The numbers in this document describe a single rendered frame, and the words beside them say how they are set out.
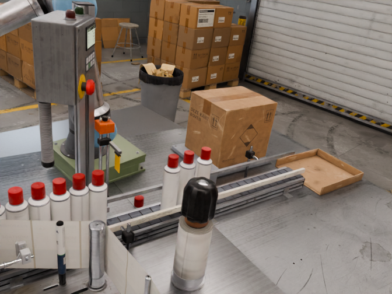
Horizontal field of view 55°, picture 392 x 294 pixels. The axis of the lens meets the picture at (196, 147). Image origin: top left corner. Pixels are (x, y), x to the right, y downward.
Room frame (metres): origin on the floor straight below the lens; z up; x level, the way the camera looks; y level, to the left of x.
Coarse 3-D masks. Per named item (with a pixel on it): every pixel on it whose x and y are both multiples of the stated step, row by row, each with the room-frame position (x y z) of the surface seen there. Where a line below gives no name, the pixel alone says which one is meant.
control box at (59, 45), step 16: (48, 16) 0.88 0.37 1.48; (64, 16) 0.91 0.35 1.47; (32, 32) 0.83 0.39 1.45; (48, 32) 0.83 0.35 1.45; (64, 32) 0.83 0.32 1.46; (80, 32) 0.86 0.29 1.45; (48, 48) 0.83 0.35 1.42; (64, 48) 0.83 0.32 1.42; (80, 48) 0.86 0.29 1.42; (48, 64) 0.83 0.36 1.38; (64, 64) 0.83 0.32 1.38; (80, 64) 0.86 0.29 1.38; (48, 80) 0.83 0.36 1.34; (64, 80) 0.83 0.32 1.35; (80, 80) 0.85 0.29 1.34; (48, 96) 0.83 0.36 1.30; (64, 96) 0.83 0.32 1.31; (80, 96) 0.85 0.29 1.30
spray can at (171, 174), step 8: (168, 160) 1.02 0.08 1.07; (176, 160) 1.02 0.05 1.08; (168, 168) 1.02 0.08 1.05; (176, 168) 1.02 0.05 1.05; (168, 176) 1.01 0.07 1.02; (176, 176) 1.01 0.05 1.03; (168, 184) 1.01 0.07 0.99; (176, 184) 1.01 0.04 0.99; (168, 192) 1.00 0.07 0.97; (176, 192) 1.02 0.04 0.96; (168, 200) 1.00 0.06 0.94; (176, 200) 1.02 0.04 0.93; (160, 208) 1.02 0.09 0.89
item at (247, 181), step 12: (288, 168) 1.45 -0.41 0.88; (252, 180) 1.30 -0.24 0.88; (288, 180) 1.34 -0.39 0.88; (240, 192) 1.20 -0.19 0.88; (252, 192) 1.21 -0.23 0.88; (216, 204) 1.11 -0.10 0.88; (120, 216) 0.96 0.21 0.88; (132, 216) 0.97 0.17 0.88; (168, 216) 1.00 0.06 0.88; (132, 228) 0.91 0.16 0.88
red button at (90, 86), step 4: (88, 80) 0.86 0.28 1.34; (92, 80) 0.87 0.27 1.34; (84, 84) 0.86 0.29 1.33; (88, 84) 0.85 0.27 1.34; (92, 84) 0.86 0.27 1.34; (84, 88) 0.86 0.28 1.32; (88, 88) 0.85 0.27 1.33; (92, 88) 0.86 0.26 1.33; (88, 92) 0.85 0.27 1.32; (92, 92) 0.86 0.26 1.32
